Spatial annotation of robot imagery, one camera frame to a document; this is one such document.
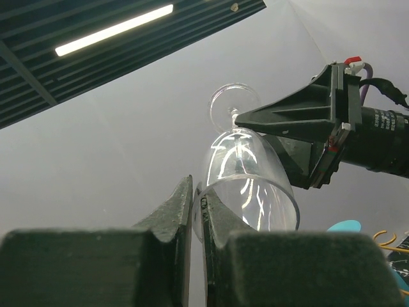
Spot gold wire glass rack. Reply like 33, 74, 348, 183
372, 230, 405, 252

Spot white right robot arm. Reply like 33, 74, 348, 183
236, 63, 408, 189

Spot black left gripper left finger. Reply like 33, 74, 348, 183
1, 176, 194, 306

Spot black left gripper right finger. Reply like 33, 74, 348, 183
194, 189, 405, 306

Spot blue plastic wine glass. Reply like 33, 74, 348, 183
327, 220, 408, 300

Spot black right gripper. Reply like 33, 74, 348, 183
235, 62, 360, 189

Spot clear flute glass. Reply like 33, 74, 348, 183
197, 83, 300, 232

